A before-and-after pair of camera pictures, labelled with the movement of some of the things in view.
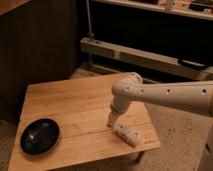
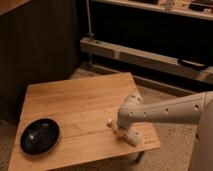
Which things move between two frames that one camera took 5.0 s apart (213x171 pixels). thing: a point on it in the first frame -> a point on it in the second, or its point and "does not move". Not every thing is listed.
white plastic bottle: [131, 136] does not move
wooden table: [81, 110] does not move
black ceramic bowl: [40, 136] does not move
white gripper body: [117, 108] -> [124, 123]
